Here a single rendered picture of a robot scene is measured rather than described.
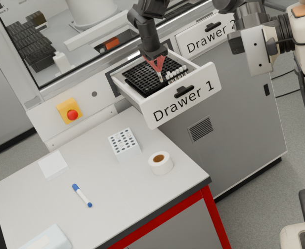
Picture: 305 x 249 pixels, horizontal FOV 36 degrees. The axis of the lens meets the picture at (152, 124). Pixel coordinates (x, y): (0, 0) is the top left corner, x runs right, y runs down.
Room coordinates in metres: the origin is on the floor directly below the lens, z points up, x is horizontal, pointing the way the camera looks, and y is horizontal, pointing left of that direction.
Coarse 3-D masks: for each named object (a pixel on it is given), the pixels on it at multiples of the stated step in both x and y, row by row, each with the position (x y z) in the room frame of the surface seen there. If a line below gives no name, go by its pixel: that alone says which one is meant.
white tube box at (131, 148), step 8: (128, 128) 1.43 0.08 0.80; (112, 136) 1.42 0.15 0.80; (120, 136) 1.40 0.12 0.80; (112, 144) 1.37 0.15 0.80; (128, 144) 1.33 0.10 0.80; (136, 144) 1.31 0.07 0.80; (120, 152) 1.31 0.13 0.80; (128, 152) 1.31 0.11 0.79; (136, 152) 1.31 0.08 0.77; (120, 160) 1.30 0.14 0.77
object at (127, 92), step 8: (168, 56) 1.70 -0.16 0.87; (176, 56) 1.61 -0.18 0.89; (136, 64) 1.70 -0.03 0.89; (184, 64) 1.56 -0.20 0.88; (192, 64) 1.50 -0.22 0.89; (120, 72) 1.68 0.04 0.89; (120, 80) 1.68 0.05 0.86; (120, 88) 1.59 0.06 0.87; (128, 88) 1.52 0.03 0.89; (128, 96) 1.51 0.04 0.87; (136, 96) 1.44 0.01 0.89; (136, 104) 1.44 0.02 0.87
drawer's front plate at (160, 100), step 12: (192, 72) 1.39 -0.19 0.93; (204, 72) 1.38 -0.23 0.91; (216, 72) 1.39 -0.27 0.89; (180, 84) 1.36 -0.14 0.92; (192, 84) 1.37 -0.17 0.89; (204, 84) 1.38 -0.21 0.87; (216, 84) 1.39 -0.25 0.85; (156, 96) 1.34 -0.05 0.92; (168, 96) 1.35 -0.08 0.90; (180, 96) 1.36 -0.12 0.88; (204, 96) 1.38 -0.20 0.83; (144, 108) 1.33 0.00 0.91; (156, 108) 1.33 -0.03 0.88; (168, 108) 1.34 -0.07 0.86; (180, 108) 1.35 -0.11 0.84; (168, 120) 1.34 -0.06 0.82
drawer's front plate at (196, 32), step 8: (216, 16) 1.75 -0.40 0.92; (224, 16) 1.76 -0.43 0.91; (232, 16) 1.76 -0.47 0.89; (200, 24) 1.73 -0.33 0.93; (224, 24) 1.75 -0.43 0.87; (232, 24) 1.76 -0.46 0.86; (184, 32) 1.71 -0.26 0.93; (192, 32) 1.72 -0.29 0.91; (200, 32) 1.73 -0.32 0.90; (208, 32) 1.73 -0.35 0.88; (216, 32) 1.74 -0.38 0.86; (176, 40) 1.71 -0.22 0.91; (184, 40) 1.71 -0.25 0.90; (192, 40) 1.72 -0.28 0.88; (200, 40) 1.72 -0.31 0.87; (208, 40) 1.73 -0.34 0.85; (216, 40) 1.74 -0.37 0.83; (184, 48) 1.71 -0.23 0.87; (192, 48) 1.71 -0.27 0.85; (200, 48) 1.72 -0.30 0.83; (184, 56) 1.70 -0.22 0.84
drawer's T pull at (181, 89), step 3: (180, 87) 1.35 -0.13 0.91; (183, 87) 1.34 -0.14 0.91; (186, 87) 1.34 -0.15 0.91; (189, 87) 1.33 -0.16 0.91; (192, 87) 1.33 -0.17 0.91; (177, 90) 1.34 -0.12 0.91; (180, 90) 1.33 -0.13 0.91; (183, 90) 1.33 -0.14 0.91; (186, 90) 1.33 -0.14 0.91; (189, 90) 1.33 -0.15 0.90; (177, 93) 1.32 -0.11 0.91; (180, 93) 1.32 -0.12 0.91; (183, 93) 1.32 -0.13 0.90; (174, 96) 1.32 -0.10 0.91; (177, 96) 1.32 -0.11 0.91
